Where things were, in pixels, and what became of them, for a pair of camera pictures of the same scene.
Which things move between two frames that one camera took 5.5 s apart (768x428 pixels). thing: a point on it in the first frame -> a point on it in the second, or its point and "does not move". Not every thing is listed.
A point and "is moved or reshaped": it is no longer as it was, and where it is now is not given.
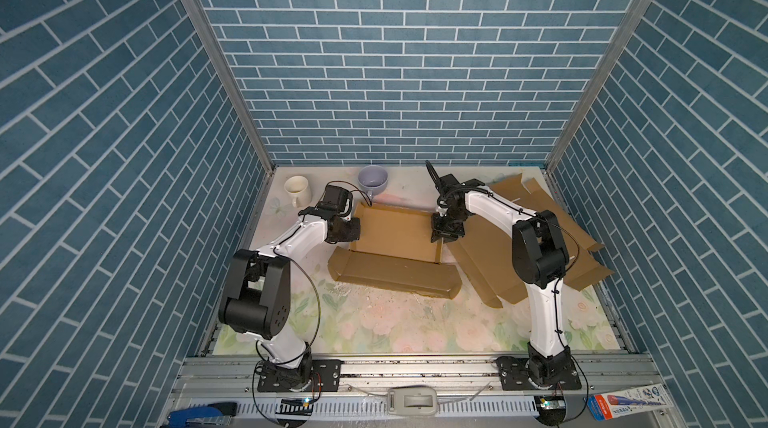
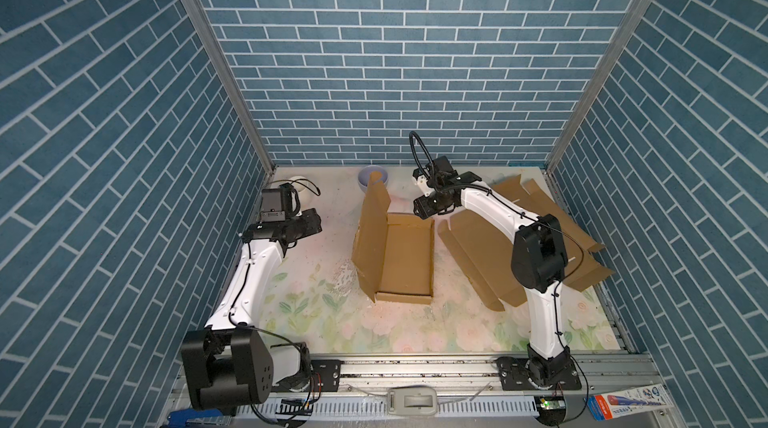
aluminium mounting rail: (345, 378) does not move
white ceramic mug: (300, 191) does not move
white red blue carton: (628, 402) does not move
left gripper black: (354, 230) -> (312, 222)
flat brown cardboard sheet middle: (486, 252) does not move
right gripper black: (437, 233) -> (421, 209)
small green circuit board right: (552, 404) does not move
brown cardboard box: (395, 250) is moved or reshaped
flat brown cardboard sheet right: (582, 268) does not move
